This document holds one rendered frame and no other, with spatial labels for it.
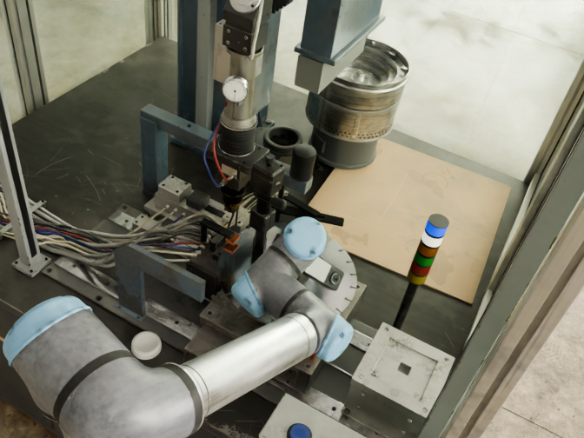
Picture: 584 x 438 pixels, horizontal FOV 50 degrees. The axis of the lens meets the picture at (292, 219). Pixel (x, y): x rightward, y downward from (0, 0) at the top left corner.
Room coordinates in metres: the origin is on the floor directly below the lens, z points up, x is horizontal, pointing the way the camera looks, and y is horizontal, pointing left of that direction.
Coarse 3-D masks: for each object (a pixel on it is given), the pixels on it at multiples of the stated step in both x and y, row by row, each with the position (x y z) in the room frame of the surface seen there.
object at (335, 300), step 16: (240, 240) 1.06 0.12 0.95; (272, 240) 1.08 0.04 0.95; (224, 256) 1.00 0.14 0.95; (240, 256) 1.01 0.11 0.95; (320, 256) 1.05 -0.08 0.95; (336, 256) 1.06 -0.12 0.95; (224, 272) 0.95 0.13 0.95; (240, 272) 0.96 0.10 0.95; (352, 272) 1.02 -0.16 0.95; (224, 288) 0.91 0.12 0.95; (320, 288) 0.95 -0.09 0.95; (352, 288) 0.97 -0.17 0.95; (240, 304) 0.87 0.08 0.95; (336, 304) 0.91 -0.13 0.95; (256, 320) 0.83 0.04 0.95
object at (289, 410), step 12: (288, 396) 0.69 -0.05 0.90; (276, 408) 0.66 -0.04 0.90; (288, 408) 0.66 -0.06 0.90; (300, 408) 0.67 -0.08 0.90; (312, 408) 0.67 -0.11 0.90; (276, 420) 0.64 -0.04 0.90; (288, 420) 0.64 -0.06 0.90; (300, 420) 0.64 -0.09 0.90; (312, 420) 0.65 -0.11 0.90; (324, 420) 0.65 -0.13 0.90; (264, 432) 0.61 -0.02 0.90; (276, 432) 0.61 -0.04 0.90; (312, 432) 0.62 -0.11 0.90; (324, 432) 0.63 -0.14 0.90; (336, 432) 0.63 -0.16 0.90; (348, 432) 0.64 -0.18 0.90
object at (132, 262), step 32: (224, 128) 1.03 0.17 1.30; (224, 160) 1.01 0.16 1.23; (256, 160) 1.01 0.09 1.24; (224, 192) 1.03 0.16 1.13; (128, 224) 1.23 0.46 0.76; (64, 256) 1.08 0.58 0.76; (128, 256) 0.94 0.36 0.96; (160, 256) 1.14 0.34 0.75; (96, 288) 1.00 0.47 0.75; (128, 288) 0.94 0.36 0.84; (160, 288) 1.03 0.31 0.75; (192, 288) 0.87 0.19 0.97; (128, 320) 0.91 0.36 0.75; (160, 320) 0.93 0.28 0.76; (192, 320) 0.95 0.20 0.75; (224, 320) 0.89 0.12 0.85; (352, 320) 1.03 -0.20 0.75; (192, 352) 0.81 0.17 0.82; (352, 352) 0.93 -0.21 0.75; (288, 384) 0.80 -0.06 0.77; (320, 384) 0.83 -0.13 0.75
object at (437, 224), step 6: (432, 216) 1.03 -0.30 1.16; (438, 216) 1.03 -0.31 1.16; (444, 216) 1.04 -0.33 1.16; (432, 222) 1.01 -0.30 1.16; (438, 222) 1.01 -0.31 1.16; (444, 222) 1.02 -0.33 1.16; (426, 228) 1.01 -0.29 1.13; (432, 228) 1.00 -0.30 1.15; (438, 228) 1.00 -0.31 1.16; (444, 228) 1.00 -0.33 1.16; (432, 234) 1.00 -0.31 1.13; (438, 234) 1.00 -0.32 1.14; (444, 234) 1.01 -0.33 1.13
